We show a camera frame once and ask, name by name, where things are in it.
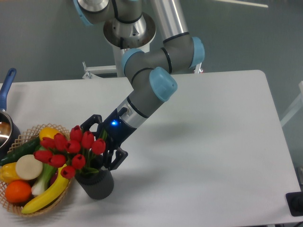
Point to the green white leek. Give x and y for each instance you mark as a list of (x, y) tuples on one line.
[(42, 182)]

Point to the black device at table edge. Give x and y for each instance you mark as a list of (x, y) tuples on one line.
[(295, 203)]

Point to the red tulip bouquet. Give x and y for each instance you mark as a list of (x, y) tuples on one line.
[(76, 155)]

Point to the green cucumber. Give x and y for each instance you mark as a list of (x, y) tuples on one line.
[(27, 148)]

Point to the orange fruit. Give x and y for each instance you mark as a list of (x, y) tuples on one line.
[(18, 192)]

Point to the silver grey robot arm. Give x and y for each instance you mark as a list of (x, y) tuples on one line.
[(127, 27)]

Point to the yellow bell pepper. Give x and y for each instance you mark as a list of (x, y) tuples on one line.
[(8, 173)]

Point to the woven wicker basket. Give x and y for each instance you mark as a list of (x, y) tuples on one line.
[(24, 137)]

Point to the red apple in basket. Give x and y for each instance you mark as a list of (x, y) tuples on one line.
[(53, 178)]

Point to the yellow banana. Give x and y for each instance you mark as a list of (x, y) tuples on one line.
[(47, 197)]

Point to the blue handled saucepan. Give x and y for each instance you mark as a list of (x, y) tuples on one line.
[(9, 132)]

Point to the dark grey ribbed vase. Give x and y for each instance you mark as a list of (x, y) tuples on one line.
[(98, 186)]

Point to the yellow lemon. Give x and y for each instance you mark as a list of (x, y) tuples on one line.
[(48, 132)]

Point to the round beige radish slice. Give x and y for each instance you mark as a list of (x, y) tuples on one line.
[(28, 168)]

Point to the white frame at right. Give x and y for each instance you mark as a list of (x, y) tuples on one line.
[(293, 108)]

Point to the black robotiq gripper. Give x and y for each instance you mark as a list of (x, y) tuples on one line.
[(112, 128)]

